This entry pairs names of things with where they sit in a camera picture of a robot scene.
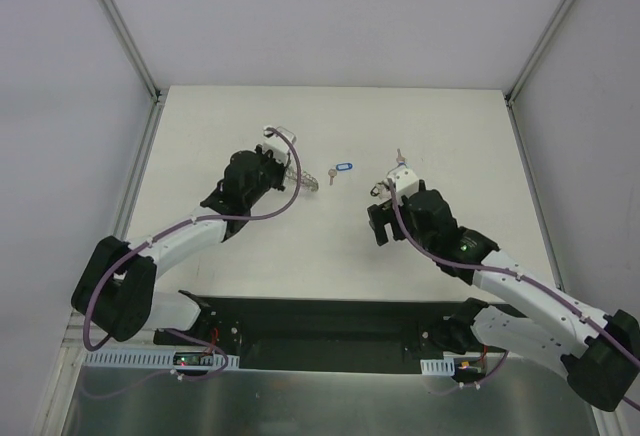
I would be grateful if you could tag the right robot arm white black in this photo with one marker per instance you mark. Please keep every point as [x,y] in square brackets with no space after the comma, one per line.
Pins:
[595,352]

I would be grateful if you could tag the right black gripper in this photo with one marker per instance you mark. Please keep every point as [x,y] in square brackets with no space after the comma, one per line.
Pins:
[388,213]

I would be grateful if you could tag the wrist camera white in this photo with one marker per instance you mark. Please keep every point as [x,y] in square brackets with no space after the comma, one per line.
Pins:
[277,141]
[403,180]

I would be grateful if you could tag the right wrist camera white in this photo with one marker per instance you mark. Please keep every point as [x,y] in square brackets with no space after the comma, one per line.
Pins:
[403,180]

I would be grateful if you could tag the left white cable duct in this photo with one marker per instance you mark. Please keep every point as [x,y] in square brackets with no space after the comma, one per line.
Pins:
[160,359]

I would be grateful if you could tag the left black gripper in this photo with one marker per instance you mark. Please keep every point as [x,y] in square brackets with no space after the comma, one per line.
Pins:
[276,171]

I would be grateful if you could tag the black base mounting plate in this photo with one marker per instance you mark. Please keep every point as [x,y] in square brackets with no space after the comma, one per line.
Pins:
[378,337]

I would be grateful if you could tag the key with solid blue tag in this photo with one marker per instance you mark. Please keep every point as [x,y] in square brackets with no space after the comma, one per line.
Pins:
[400,159]

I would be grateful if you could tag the left aluminium frame post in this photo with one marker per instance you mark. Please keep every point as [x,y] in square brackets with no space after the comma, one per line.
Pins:
[130,48]

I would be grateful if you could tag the key with blue framed tag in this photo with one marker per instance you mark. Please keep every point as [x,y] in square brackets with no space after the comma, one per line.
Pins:
[338,168]

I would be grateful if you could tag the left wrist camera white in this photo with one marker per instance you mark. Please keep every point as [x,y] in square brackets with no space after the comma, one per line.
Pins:
[277,141]

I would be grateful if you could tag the right aluminium frame post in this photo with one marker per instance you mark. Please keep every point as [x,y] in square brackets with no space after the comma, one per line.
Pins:
[543,43]

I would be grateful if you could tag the aluminium frame post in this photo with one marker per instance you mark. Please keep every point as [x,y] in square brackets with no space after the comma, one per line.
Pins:
[130,48]
[543,43]

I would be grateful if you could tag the right white cable duct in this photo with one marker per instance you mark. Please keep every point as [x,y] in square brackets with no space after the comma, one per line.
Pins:
[444,367]

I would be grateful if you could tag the white cable duct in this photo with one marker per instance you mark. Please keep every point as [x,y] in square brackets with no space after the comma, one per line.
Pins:
[160,359]
[444,367]

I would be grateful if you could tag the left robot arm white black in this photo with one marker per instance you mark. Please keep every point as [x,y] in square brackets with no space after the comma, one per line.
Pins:
[117,289]

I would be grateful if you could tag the metal key ring disc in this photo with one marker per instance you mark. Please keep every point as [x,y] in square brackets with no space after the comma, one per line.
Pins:
[307,181]

